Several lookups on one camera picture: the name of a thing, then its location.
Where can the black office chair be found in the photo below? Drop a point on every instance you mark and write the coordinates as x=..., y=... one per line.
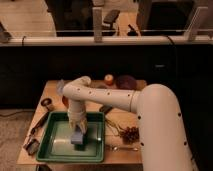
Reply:
x=111, y=17

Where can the dark metal scoop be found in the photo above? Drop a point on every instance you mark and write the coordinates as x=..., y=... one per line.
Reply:
x=32, y=146

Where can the black handled kitchen tool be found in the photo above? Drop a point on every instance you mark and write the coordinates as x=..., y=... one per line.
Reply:
x=40, y=123

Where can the purple bowl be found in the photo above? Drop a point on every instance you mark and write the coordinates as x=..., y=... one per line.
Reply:
x=126, y=82

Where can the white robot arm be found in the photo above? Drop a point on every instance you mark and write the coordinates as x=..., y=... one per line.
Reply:
x=161, y=129

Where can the red bowl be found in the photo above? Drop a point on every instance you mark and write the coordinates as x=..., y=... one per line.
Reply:
x=65, y=101

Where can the bunch of dark grapes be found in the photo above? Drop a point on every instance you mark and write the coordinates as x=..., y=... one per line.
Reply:
x=129, y=135

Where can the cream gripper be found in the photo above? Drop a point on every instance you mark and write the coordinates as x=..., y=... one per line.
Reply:
x=78, y=120

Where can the green plastic tray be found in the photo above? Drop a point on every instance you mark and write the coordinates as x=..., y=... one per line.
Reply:
x=56, y=146

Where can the clear plastic cup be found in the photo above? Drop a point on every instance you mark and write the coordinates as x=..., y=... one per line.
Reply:
x=59, y=87

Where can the blue sponge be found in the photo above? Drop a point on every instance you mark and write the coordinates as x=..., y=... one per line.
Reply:
x=77, y=136

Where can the white horizontal rail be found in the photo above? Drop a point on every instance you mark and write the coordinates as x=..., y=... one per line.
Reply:
x=106, y=41

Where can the silver fork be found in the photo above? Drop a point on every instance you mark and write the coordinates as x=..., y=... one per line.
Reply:
x=116, y=148

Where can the orange apple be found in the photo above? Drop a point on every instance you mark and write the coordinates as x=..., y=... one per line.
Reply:
x=109, y=79

